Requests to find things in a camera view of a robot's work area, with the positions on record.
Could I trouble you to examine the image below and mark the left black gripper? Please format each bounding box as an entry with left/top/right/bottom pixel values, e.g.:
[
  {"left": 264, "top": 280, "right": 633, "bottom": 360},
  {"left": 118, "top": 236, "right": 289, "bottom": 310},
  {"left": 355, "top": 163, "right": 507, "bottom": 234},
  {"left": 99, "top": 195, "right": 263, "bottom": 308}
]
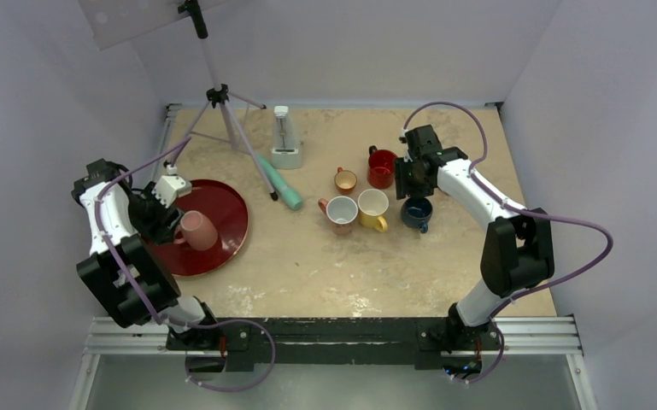
[{"left": 127, "top": 181, "right": 184, "bottom": 245}]

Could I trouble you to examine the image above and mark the red mug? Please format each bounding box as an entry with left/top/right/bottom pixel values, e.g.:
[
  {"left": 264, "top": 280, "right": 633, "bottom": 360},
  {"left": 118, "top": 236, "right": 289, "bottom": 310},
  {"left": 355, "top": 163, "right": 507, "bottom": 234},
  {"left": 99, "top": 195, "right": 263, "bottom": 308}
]
[{"left": 367, "top": 145, "right": 397, "bottom": 190}]

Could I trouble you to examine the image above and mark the blue white mug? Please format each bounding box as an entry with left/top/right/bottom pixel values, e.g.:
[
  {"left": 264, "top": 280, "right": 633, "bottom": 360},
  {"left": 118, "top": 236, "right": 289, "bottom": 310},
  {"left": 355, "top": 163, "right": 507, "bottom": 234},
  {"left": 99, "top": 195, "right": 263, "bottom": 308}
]
[{"left": 400, "top": 197, "right": 433, "bottom": 234}]

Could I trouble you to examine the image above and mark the yellow mug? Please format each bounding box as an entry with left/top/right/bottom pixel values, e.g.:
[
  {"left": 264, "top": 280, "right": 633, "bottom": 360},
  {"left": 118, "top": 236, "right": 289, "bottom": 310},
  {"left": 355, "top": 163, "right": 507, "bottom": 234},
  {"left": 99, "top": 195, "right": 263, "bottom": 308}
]
[{"left": 357, "top": 189, "right": 390, "bottom": 232}]

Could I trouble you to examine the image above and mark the pink mug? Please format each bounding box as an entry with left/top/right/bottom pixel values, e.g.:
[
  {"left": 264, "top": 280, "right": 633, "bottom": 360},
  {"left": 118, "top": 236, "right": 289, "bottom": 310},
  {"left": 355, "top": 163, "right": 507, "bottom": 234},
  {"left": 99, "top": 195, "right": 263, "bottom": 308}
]
[{"left": 173, "top": 210, "right": 219, "bottom": 251}]

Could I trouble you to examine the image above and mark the small orange mug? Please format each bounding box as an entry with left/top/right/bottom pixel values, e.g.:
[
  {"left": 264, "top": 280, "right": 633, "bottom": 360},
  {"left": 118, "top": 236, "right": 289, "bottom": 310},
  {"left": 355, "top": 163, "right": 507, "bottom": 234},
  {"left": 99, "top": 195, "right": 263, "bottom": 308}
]
[{"left": 333, "top": 167, "right": 358, "bottom": 196}]

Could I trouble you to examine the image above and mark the salmon mug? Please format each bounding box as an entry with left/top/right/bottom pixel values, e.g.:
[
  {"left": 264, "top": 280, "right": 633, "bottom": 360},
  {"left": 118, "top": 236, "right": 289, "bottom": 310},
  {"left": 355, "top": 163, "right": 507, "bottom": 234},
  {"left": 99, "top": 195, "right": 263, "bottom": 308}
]
[{"left": 318, "top": 196, "right": 359, "bottom": 235}]

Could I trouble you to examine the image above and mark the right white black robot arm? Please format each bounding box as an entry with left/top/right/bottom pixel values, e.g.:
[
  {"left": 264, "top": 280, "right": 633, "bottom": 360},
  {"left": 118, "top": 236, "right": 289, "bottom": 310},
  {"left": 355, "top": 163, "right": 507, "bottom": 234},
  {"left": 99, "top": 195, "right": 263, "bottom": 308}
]
[{"left": 394, "top": 126, "right": 554, "bottom": 348}]

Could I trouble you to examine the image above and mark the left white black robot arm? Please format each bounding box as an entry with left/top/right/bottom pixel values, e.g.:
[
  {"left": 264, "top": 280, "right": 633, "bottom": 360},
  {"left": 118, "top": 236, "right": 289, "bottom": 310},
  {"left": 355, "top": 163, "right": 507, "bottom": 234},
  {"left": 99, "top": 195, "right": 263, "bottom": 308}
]
[{"left": 71, "top": 159, "right": 220, "bottom": 349}]

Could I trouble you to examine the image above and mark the red round tray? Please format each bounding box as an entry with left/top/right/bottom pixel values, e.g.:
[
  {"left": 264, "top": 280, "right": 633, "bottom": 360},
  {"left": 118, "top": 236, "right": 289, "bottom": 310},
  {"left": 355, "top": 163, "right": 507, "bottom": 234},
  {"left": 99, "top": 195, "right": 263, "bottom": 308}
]
[{"left": 147, "top": 179, "right": 249, "bottom": 277}]

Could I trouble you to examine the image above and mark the silver tripod stand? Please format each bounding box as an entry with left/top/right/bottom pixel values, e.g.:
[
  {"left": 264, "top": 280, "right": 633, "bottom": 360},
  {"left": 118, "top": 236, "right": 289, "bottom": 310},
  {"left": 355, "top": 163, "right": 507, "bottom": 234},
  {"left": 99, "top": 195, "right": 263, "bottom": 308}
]
[{"left": 163, "top": 1, "right": 279, "bottom": 201}]

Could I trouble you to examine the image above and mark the white metronome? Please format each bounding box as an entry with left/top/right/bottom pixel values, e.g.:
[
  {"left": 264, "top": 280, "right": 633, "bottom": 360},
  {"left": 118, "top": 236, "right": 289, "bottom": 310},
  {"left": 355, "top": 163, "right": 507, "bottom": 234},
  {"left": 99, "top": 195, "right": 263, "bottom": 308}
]
[{"left": 270, "top": 106, "right": 303, "bottom": 170}]

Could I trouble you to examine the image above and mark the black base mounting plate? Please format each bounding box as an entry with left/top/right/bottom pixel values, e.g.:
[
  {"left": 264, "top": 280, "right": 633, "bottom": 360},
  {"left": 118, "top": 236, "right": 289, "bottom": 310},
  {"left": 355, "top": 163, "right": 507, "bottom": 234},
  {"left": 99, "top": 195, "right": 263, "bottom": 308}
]
[{"left": 166, "top": 317, "right": 502, "bottom": 375}]

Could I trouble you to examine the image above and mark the white perforated board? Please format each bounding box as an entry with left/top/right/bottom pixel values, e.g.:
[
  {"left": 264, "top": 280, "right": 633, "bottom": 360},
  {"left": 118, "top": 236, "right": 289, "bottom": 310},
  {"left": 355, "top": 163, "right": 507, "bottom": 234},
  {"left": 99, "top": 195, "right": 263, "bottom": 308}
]
[{"left": 76, "top": 0, "right": 233, "bottom": 52}]

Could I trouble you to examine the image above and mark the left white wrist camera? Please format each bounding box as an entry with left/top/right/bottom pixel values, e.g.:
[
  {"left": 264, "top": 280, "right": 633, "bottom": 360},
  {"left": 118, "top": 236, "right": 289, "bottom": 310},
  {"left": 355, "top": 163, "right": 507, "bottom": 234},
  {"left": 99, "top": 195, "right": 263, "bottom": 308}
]
[{"left": 151, "top": 175, "right": 192, "bottom": 208}]

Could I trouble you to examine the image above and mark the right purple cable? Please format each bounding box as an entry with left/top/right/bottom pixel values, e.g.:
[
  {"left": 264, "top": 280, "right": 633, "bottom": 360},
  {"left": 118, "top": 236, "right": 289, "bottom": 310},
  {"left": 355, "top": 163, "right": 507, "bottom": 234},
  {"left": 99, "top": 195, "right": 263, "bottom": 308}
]
[{"left": 400, "top": 102, "right": 614, "bottom": 386}]

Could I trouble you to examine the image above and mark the aluminium frame rail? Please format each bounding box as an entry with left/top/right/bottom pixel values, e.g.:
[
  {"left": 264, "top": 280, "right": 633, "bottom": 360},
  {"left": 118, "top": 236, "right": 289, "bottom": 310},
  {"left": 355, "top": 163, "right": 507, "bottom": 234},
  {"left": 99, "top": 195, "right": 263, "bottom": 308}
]
[{"left": 67, "top": 317, "right": 598, "bottom": 409}]

